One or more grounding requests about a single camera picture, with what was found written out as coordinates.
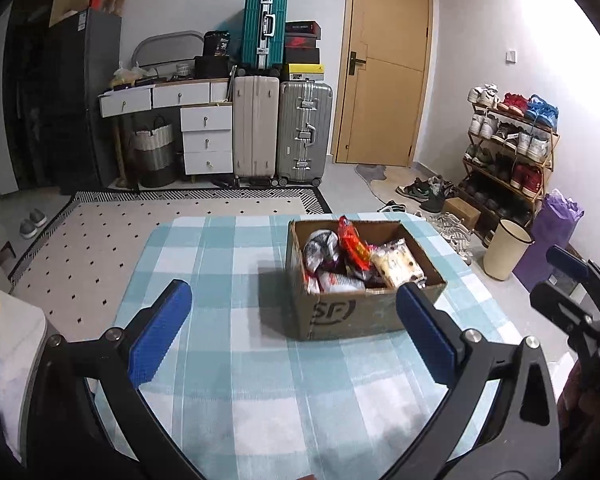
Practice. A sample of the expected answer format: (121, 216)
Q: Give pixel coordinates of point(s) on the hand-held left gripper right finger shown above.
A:
(425, 335)

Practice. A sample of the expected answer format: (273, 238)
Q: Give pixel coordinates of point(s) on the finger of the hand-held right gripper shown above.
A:
(567, 262)
(560, 305)

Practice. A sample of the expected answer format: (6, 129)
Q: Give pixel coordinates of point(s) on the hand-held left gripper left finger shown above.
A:
(160, 330)

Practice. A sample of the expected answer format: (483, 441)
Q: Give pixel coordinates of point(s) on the cream bread packet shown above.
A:
(395, 262)

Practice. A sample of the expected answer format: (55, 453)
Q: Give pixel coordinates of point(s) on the white snack bag red print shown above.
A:
(332, 281)

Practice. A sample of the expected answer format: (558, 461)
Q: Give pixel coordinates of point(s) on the white red noodle snack bag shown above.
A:
(354, 247)

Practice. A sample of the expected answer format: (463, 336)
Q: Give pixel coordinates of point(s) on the grey purple snack bag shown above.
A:
(322, 250)

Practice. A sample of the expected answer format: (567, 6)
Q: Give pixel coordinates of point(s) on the purple gift bag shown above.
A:
(545, 245)

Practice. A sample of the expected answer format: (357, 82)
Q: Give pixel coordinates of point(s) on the cream bucket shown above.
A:
(505, 252)

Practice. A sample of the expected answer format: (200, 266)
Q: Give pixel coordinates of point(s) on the teal checked tablecloth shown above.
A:
(230, 360)

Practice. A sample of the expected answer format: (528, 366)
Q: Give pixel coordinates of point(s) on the dark red cloth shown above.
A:
(577, 400)

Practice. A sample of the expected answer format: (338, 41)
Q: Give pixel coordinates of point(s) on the beige dotted rug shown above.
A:
(105, 250)

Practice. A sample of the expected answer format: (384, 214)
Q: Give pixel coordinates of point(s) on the white laced sneakers pair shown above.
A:
(452, 235)

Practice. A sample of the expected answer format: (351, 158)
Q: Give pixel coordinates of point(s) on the wooden shoe rack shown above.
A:
(500, 180)

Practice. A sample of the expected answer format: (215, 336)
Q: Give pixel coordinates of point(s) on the small brown cardboard box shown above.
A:
(462, 211)

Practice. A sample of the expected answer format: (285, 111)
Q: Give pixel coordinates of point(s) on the rows of shoes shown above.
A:
(525, 140)

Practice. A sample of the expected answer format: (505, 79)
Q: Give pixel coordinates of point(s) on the dark sneaker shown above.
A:
(435, 201)

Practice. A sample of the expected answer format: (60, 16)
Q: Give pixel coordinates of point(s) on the green black sneaker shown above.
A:
(412, 191)

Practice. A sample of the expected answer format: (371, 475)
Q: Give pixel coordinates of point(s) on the white side table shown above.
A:
(15, 350)

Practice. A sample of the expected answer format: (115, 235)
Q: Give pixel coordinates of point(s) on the grey slippers pair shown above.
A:
(32, 224)

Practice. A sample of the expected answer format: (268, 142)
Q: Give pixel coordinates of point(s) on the woven laundry basket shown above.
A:
(152, 155)

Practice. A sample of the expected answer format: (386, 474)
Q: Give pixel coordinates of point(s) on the white desk with drawers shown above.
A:
(205, 135)

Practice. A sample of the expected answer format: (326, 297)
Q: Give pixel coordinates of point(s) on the beige suitcase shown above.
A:
(255, 130)

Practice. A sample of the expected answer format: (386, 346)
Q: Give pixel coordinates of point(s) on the dark grey refrigerator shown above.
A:
(85, 110)

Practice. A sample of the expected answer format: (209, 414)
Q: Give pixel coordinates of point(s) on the silver suitcase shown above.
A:
(302, 130)

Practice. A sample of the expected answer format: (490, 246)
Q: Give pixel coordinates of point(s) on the wooden door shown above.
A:
(385, 85)

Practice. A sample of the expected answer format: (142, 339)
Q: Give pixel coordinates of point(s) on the pale plastic bag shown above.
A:
(127, 76)

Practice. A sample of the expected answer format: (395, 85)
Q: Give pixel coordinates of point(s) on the black wardrobe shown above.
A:
(27, 100)

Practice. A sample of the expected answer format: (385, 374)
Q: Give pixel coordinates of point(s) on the grey curved chair back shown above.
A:
(160, 50)

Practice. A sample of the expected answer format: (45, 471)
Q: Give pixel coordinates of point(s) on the yellow black shoe box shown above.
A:
(304, 72)

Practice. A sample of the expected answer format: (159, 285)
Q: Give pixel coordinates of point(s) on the black printed packet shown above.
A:
(216, 43)

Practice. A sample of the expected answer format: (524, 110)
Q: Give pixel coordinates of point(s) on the dark brown shoe box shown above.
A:
(302, 56)

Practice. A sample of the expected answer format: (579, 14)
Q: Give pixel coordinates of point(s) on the teal suitcase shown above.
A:
(255, 30)

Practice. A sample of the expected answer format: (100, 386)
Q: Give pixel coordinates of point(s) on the red black shoe box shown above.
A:
(302, 41)

